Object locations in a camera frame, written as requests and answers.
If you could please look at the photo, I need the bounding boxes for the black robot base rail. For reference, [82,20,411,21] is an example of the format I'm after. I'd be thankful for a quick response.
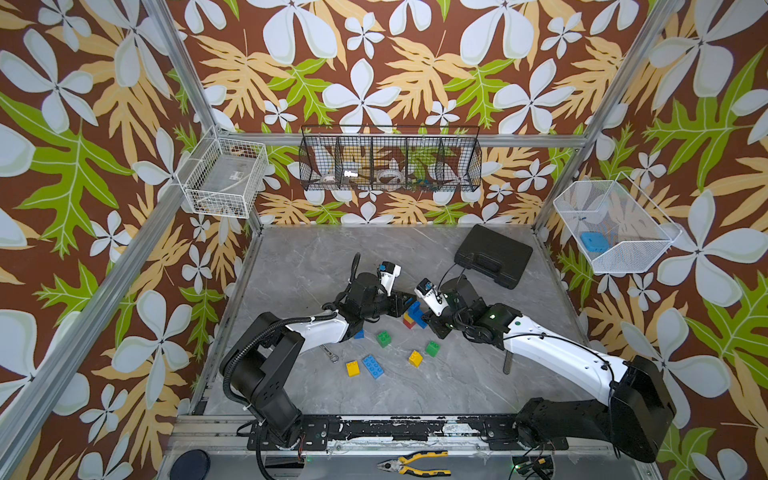
[261,414,534,452]

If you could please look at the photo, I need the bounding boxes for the black wire basket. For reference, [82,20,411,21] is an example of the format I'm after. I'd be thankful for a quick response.
[297,125,482,192]

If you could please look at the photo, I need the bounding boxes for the white wire basket right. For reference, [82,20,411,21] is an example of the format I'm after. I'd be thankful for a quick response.
[554,174,682,275]

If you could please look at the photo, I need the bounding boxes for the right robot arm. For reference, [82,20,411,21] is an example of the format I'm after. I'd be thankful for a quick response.
[415,276,676,463]

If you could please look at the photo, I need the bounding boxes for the dark blue long brick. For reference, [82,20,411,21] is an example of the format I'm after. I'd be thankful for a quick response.
[407,301,428,329]

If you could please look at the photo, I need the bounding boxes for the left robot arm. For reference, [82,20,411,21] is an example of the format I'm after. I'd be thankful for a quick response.
[219,253,416,447]

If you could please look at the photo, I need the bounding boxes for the black plastic tool case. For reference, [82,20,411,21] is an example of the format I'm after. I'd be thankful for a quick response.
[454,225,533,289]

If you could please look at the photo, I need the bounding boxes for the blue object in basket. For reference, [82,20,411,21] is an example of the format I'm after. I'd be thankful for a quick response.
[580,232,612,254]

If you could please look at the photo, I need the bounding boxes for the silver combination wrench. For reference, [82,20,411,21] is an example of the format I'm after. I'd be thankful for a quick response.
[322,346,339,363]

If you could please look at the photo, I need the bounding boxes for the yellow handled pliers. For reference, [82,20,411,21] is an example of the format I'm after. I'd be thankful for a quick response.
[376,449,452,478]

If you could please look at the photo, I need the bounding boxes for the grey metal file tool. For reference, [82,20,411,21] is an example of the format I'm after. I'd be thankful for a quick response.
[502,351,514,375]

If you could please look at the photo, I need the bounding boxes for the green square brick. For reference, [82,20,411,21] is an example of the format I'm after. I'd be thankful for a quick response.
[376,331,392,348]
[426,341,440,357]

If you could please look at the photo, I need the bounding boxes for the white wire basket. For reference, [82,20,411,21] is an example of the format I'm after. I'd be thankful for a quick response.
[177,127,270,219]
[554,174,682,275]

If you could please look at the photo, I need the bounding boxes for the small electronics board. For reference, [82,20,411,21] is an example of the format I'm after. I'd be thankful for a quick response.
[508,456,555,480]

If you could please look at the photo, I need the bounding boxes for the black round disc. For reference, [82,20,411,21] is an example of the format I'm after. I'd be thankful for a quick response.
[169,449,211,480]

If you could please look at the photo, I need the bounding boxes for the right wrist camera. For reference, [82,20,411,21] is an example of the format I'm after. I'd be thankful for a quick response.
[414,278,447,317]

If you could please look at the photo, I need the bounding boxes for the light blue long brick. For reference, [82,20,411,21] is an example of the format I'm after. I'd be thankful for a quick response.
[362,355,384,379]

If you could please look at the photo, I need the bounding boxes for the white wire basket left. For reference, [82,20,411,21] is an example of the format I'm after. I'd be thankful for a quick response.
[177,127,270,219]

